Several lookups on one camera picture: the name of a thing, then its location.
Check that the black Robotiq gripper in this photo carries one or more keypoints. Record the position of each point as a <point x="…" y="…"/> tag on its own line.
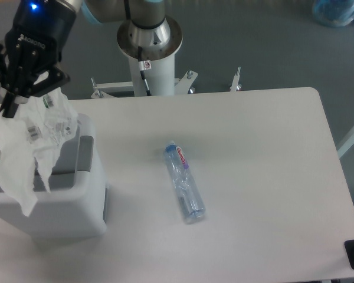
<point x="34" y="46"/>

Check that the white plastic wrapper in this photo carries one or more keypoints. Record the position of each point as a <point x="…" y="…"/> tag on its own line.
<point x="31" y="143"/>

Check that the clear plastic water bottle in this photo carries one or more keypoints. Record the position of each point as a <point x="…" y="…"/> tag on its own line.
<point x="187" y="194"/>

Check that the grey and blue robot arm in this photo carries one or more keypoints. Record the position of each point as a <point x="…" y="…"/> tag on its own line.
<point x="144" y="14"/>

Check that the white plastic trash can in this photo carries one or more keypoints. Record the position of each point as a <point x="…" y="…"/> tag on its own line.
<point x="75" y="207"/>

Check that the blue plastic bag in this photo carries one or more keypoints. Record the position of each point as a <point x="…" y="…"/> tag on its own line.
<point x="333" y="14"/>

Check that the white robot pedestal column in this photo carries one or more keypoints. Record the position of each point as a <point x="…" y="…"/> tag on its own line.
<point x="151" y="56"/>

